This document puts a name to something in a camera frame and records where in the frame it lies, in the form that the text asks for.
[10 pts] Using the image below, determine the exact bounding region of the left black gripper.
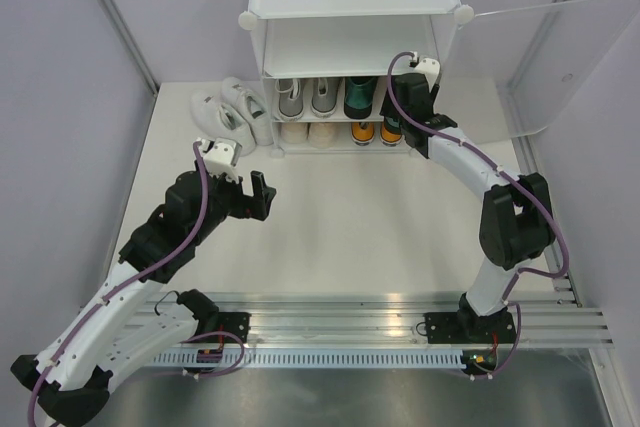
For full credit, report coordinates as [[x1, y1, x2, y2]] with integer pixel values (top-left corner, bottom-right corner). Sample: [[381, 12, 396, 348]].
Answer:
[[189, 158, 276, 246]]

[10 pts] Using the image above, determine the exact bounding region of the green heeled shoe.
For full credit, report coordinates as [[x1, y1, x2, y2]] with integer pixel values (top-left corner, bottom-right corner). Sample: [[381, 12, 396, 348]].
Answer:
[[344, 76, 378, 120], [380, 88, 402, 135]]

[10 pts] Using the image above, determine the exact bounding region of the orange canvas sneaker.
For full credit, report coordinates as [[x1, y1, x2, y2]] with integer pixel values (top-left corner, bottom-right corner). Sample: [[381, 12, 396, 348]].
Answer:
[[380, 124, 403, 147], [351, 122, 375, 147]]

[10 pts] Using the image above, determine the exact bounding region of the beige lace sneaker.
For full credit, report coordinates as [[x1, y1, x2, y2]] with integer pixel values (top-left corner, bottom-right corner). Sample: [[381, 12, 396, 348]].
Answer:
[[280, 122, 309, 151], [308, 122, 337, 149]]

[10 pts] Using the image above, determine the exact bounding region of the white sneaker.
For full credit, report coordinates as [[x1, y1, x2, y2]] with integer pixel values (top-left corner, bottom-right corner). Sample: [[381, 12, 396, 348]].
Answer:
[[190, 90, 256, 156], [221, 77, 273, 146]]

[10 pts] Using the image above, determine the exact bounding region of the grey canvas sneaker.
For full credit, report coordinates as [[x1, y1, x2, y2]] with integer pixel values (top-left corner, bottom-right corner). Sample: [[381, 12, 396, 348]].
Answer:
[[275, 78, 304, 121], [311, 77, 342, 118]]

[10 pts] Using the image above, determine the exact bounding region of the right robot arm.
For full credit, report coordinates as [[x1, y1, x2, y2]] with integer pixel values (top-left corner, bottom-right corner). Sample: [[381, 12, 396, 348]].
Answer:
[[383, 73, 556, 345]]

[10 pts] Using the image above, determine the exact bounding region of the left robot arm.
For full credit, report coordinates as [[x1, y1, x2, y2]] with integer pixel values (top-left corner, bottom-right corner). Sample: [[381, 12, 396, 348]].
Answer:
[[11, 167, 276, 426]]

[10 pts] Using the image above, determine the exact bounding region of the translucent cabinet door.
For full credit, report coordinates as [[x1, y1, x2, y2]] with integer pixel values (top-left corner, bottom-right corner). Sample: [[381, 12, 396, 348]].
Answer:
[[435, 0, 639, 144]]

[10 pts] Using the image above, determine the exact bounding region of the white plastic shoe cabinet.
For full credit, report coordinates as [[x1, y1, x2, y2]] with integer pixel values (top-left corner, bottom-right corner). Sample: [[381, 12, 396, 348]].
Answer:
[[239, 0, 471, 158]]

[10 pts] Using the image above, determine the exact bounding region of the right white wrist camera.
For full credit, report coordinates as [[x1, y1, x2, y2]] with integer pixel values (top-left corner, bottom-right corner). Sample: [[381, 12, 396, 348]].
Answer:
[[409, 52, 442, 86]]

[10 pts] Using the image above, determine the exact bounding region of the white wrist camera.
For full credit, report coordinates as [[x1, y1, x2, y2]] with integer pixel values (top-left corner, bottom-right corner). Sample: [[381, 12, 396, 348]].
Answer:
[[196, 138, 242, 184], [409, 52, 442, 86]]

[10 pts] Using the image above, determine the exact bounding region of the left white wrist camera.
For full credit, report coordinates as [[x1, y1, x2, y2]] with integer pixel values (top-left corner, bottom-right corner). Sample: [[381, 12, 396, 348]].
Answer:
[[196, 138, 242, 184]]

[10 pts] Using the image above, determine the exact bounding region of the white slotted cable duct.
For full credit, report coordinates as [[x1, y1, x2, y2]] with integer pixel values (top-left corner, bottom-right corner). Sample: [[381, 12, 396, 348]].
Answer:
[[149, 347, 466, 370]]

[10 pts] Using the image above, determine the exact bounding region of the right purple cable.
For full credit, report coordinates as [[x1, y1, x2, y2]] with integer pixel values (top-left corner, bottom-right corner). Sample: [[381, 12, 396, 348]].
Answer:
[[387, 50, 571, 383]]

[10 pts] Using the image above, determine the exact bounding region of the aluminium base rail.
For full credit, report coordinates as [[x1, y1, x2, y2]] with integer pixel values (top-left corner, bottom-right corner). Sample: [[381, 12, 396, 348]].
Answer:
[[69, 290, 616, 349]]

